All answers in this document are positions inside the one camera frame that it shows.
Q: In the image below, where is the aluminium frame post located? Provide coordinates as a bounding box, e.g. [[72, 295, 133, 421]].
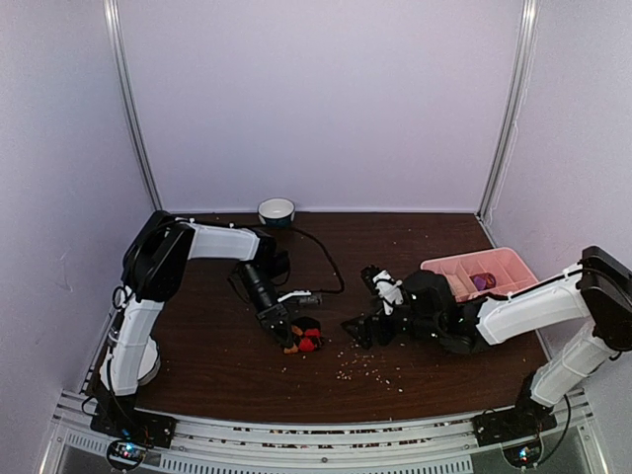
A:
[[477, 0, 540, 224], [103, 0, 163, 210]]

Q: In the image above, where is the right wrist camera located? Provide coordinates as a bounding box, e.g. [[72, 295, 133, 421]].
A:
[[372, 270, 404, 316]]

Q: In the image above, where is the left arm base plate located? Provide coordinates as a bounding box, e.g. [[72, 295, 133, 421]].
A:
[[90, 411, 177, 448]]

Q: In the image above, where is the white scalloped bowl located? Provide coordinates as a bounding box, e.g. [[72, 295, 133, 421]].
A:
[[137, 338, 161, 386]]

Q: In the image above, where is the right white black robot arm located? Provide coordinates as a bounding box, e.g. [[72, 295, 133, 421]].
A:
[[342, 246, 631, 436]]

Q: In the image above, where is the right aluminium frame post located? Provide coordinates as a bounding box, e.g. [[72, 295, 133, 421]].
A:
[[477, 0, 540, 224]]

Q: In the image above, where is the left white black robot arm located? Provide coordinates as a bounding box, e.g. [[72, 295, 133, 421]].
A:
[[100, 210, 323, 396]]

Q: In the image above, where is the maroon purple orange sock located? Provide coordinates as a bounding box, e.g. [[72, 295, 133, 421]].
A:
[[470, 273, 497, 291]]

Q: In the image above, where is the pink divided organizer box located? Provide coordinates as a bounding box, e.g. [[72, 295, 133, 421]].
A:
[[421, 248, 538, 302]]

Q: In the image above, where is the beige rolled sock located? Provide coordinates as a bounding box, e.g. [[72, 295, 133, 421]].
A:
[[447, 276, 469, 298]]

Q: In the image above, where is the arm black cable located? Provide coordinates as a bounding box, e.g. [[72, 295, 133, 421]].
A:
[[274, 225, 346, 295], [535, 384, 577, 458]]

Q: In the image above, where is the front aluminium rail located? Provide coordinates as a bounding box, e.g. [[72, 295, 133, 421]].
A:
[[36, 389, 614, 473]]

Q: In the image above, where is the left aluminium frame post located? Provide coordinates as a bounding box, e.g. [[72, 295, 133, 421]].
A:
[[103, 0, 163, 210]]

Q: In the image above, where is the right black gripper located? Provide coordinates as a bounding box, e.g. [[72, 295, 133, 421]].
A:
[[343, 297, 443, 351]]

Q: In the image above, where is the teal white ceramic bowl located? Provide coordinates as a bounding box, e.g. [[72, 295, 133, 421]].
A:
[[258, 197, 295, 229]]

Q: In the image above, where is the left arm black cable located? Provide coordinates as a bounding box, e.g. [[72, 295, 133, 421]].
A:
[[274, 225, 346, 295]]

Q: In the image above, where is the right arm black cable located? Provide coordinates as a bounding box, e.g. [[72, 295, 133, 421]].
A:
[[535, 384, 577, 458]]

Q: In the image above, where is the black argyle sock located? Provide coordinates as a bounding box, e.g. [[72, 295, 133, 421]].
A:
[[282, 317, 324, 355]]

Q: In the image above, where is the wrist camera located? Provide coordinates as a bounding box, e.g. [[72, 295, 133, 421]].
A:
[[277, 290, 322, 305], [372, 270, 404, 316]]

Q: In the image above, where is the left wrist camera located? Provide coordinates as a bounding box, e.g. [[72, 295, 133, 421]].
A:
[[277, 290, 322, 305]]

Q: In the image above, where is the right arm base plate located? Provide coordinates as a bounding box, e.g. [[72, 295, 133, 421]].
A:
[[471, 408, 558, 446]]

